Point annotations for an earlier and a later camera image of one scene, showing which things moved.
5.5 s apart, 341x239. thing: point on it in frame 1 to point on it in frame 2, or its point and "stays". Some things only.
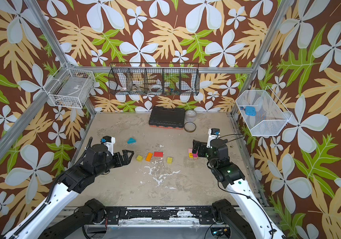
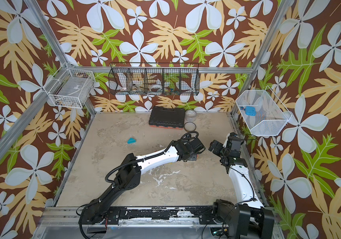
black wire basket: (154, 78) stays
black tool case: (166, 118) stays
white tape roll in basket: (156, 87) stays
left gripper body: (110, 163) to (193, 157)
